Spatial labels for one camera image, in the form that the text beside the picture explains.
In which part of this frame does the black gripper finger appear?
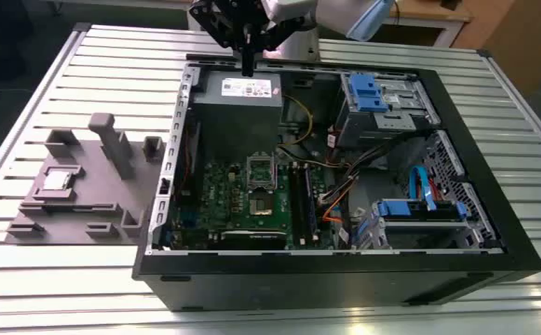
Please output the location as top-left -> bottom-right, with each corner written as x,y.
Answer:
247,17 -> 318,77
188,0 -> 249,77

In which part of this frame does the silver CPU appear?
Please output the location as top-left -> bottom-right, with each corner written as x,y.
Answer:
41,170 -> 73,189

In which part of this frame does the CPU socket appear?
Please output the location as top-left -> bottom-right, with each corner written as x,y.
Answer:
244,190 -> 279,218

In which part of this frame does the blue plastic drive latch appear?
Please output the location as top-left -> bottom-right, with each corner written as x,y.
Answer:
348,72 -> 388,113

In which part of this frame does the grey power supply unit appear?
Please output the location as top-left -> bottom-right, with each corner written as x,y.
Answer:
189,69 -> 284,165

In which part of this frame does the wooden desk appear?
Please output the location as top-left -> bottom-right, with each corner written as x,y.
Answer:
388,0 -> 475,48

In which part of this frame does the metal drive cage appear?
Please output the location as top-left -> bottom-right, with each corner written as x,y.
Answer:
334,70 -> 441,150

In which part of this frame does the black RAM slot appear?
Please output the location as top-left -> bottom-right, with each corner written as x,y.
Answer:
290,161 -> 306,245
296,162 -> 312,244
284,161 -> 299,245

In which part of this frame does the wooden cabinet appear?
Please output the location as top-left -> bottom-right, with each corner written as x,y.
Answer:
453,0 -> 541,98

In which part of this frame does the green motherboard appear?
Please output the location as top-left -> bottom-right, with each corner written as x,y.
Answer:
169,149 -> 340,251

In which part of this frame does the grey parts rack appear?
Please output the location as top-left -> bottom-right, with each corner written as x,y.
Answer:
4,112 -> 167,246

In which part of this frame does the hard disk in blue carrier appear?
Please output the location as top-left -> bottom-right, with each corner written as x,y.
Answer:
375,198 -> 469,223

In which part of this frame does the black graphics card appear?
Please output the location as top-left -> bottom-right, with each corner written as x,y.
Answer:
205,228 -> 288,251

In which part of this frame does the metal disk bay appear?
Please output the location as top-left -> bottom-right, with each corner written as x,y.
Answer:
348,209 -> 502,251

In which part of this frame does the black PC case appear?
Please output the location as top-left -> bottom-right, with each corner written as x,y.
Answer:
129,52 -> 541,313

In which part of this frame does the yellow wire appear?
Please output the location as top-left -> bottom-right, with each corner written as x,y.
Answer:
280,94 -> 316,147

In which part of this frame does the black wire bundle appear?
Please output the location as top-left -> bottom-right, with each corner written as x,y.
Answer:
318,129 -> 434,205

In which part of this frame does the orange wire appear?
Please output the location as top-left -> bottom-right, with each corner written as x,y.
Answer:
319,192 -> 351,224

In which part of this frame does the blue SATA wire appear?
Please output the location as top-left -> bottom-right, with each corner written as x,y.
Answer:
407,165 -> 439,212

